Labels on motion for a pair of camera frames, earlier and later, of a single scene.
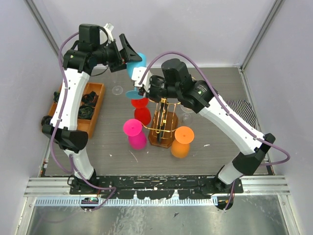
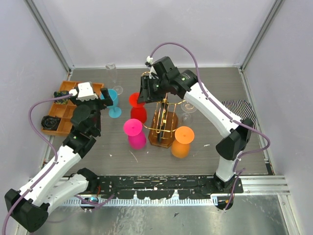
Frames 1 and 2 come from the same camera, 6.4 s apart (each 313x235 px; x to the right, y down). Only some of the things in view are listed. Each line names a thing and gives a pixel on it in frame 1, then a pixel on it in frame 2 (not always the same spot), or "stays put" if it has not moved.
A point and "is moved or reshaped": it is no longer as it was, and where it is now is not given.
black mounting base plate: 154,187 stays put
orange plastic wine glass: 184,135 stays put
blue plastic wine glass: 135,93 -> 114,111
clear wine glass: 187,117 stays put
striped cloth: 244,109 stays put
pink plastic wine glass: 137,138 stays put
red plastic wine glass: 141,112 is moved or reshaped
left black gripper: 128,51 -> 107,100
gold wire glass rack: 164,124 stays put
